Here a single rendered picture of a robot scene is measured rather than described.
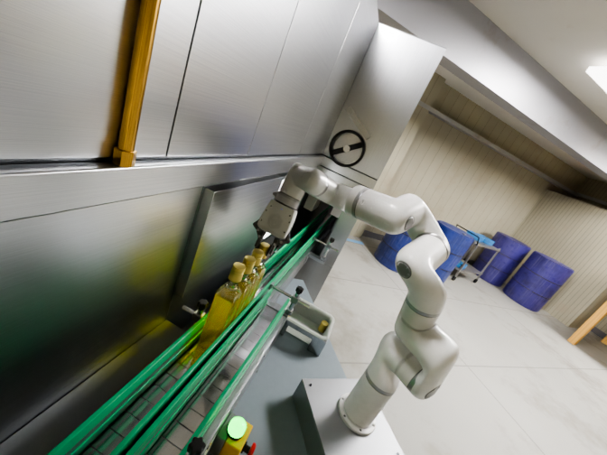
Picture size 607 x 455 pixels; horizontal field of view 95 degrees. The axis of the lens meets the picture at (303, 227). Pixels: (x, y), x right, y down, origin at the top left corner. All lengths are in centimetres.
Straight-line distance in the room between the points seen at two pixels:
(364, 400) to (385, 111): 141
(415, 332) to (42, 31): 79
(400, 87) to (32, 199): 163
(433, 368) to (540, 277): 625
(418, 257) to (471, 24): 268
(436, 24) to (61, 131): 277
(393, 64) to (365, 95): 20
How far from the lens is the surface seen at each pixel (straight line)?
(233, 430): 85
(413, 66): 180
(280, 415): 103
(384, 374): 89
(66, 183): 46
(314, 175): 78
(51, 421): 81
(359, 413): 98
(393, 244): 451
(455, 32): 307
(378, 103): 176
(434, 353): 75
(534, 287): 698
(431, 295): 68
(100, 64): 47
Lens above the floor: 157
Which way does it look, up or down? 20 degrees down
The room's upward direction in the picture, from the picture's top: 24 degrees clockwise
